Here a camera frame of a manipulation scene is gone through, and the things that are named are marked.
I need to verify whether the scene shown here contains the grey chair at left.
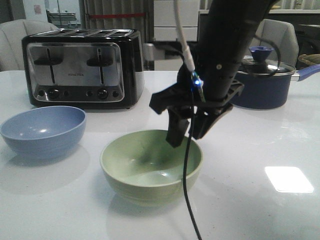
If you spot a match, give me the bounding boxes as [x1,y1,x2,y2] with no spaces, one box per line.
[0,19,58,72]

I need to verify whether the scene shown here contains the white refrigerator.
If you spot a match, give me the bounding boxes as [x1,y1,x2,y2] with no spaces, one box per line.
[153,0,200,71]

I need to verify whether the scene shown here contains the blue bowl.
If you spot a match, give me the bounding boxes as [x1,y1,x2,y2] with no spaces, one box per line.
[0,105,87,159]

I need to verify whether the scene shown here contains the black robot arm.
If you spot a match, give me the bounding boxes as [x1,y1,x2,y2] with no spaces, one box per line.
[149,0,274,147]

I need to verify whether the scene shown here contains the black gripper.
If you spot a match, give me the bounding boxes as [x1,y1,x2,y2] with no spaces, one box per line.
[149,63,244,147]

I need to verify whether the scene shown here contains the blue saucepan with handle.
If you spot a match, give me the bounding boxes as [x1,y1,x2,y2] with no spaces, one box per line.
[230,64,320,110]

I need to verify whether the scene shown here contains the grey upholstered chair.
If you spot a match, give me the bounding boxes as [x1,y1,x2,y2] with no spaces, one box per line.
[256,19,299,67]

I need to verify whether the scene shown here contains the black cable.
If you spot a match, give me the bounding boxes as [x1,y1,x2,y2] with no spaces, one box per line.
[182,74,203,240]

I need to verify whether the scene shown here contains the black and chrome toaster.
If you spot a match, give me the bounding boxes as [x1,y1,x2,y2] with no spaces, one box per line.
[21,29,145,110]

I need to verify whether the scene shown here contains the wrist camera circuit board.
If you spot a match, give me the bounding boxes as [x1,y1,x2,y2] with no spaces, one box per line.
[191,71,206,103]

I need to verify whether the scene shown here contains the green bowl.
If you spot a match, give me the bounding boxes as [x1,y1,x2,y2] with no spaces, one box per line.
[100,129,203,207]

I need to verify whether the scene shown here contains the glass lid with blue knob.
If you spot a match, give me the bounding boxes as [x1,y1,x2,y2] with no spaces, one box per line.
[237,46,295,78]

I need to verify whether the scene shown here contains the white cable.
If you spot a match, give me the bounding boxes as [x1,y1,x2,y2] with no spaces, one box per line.
[173,0,196,73]

